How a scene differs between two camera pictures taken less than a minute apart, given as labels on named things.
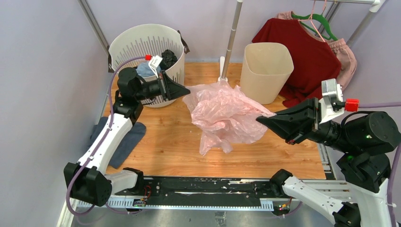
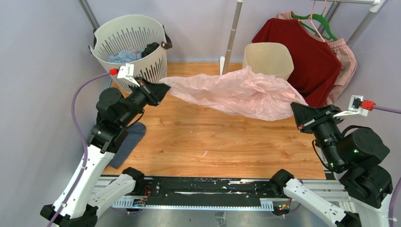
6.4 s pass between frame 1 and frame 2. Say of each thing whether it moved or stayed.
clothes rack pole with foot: stayed
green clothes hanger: stayed
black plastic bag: moved
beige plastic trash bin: stayed
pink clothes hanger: stayed
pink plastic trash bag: moved
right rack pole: stayed
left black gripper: moved
